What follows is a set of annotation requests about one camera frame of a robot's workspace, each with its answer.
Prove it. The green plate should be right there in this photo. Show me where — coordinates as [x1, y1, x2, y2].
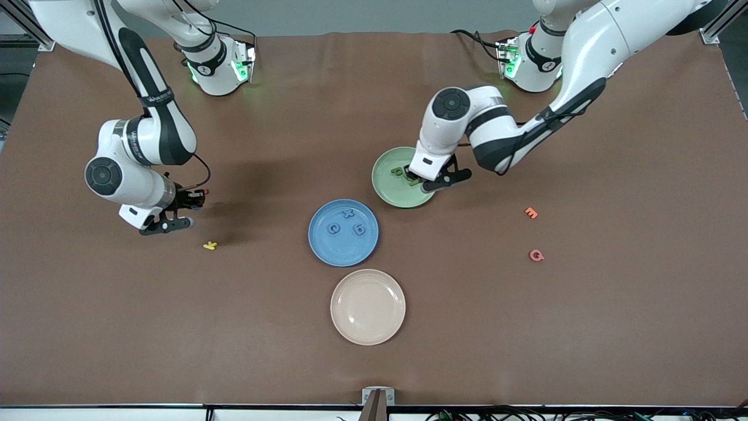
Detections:
[372, 146, 436, 209]

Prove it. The blue plate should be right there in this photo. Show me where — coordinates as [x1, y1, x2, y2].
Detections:
[308, 199, 380, 268]

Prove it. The beige plate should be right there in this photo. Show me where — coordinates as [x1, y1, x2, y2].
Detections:
[330, 268, 407, 346]

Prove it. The brown table cover sheet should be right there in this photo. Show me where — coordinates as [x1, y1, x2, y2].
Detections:
[0, 30, 748, 408]

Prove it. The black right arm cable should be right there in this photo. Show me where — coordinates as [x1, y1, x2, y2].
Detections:
[96, 0, 211, 189]

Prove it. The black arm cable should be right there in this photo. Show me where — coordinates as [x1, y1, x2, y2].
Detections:
[494, 76, 608, 176]
[96, 0, 211, 189]

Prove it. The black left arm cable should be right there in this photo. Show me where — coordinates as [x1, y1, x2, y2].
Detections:
[494, 76, 608, 176]

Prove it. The black base cable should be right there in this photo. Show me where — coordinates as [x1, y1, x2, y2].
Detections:
[450, 28, 506, 64]
[164, 0, 258, 65]

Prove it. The aluminium frame profile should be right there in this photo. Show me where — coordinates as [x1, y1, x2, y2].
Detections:
[0, 0, 56, 52]
[695, 0, 748, 44]

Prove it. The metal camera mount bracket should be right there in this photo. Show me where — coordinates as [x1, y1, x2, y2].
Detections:
[362, 387, 396, 421]

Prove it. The white table edge rail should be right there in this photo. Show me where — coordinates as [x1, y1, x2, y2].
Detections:
[0, 405, 748, 421]

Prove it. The black cable bundle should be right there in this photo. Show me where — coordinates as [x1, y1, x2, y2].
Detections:
[424, 403, 748, 421]

